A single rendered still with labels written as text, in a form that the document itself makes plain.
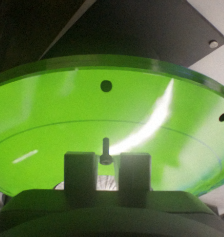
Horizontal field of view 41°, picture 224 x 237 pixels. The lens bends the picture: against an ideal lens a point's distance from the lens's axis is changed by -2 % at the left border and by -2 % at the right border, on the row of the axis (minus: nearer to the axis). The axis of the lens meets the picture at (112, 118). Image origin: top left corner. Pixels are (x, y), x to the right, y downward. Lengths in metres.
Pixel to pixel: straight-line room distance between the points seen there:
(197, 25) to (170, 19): 0.03
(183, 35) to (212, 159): 0.15
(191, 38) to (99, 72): 0.19
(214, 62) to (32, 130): 0.27
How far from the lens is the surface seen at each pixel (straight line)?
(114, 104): 0.21
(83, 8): 0.39
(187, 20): 0.36
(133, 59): 0.21
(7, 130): 0.25
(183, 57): 0.40
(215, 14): 0.38
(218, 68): 0.44
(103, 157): 0.18
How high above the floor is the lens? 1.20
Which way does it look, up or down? 34 degrees down
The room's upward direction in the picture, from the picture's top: 180 degrees clockwise
